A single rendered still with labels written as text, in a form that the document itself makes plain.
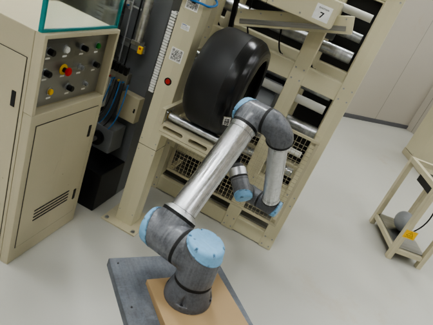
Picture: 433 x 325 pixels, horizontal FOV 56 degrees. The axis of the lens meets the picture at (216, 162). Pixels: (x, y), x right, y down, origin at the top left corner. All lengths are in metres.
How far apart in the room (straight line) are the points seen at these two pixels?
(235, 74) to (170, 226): 0.88
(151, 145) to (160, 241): 1.11
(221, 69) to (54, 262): 1.42
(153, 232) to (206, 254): 0.23
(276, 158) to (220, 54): 0.64
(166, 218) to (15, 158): 0.87
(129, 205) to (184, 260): 1.36
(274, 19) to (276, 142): 1.08
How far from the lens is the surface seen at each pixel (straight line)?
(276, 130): 1.65
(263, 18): 2.60
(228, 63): 2.09
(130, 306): 1.61
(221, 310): 1.68
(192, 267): 1.50
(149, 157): 2.59
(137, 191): 2.73
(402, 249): 4.10
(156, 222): 1.57
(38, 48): 1.86
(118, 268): 1.72
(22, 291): 2.39
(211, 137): 2.28
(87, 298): 2.40
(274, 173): 1.84
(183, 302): 1.60
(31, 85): 1.93
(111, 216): 2.92
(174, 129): 2.34
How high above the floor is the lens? 1.79
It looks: 26 degrees down
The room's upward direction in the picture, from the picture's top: 23 degrees clockwise
